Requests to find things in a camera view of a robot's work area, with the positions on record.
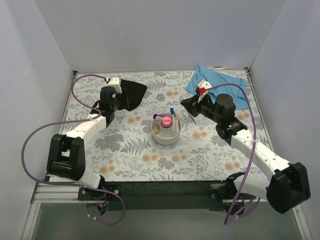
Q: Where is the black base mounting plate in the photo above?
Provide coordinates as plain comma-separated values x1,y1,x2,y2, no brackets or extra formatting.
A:
77,179,259,211

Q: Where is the floral patterned table mat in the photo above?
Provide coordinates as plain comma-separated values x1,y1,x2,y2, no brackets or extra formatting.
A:
46,69,281,181

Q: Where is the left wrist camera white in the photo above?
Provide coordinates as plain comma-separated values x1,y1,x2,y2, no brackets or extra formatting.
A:
105,76,122,94

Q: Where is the pink capped small bottle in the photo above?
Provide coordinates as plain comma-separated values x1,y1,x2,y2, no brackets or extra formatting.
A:
160,116,173,129

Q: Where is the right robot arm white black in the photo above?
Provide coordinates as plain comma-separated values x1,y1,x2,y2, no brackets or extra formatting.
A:
181,94,311,214

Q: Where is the orange capped white marker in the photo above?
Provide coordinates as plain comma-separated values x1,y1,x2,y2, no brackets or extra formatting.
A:
174,113,179,132

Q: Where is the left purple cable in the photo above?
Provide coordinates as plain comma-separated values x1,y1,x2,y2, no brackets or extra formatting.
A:
21,74,126,226

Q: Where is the black folded cloth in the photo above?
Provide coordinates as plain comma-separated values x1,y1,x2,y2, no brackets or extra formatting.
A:
118,79,147,111

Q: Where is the white round divided organizer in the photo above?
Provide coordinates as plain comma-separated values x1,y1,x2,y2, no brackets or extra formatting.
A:
151,113,182,146

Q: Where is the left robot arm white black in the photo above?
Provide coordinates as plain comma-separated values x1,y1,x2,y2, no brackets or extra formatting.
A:
46,86,129,200

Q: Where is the blue capped white marker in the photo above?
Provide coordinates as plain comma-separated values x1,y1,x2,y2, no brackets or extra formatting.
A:
170,107,176,126

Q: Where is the purple highlighter pink cap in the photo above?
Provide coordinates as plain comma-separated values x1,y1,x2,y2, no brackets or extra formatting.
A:
153,114,164,122

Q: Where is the blue cloth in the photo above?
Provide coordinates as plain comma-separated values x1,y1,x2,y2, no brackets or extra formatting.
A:
185,64,251,111

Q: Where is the aluminium frame rail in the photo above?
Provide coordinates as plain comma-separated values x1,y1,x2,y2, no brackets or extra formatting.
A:
31,181,301,204

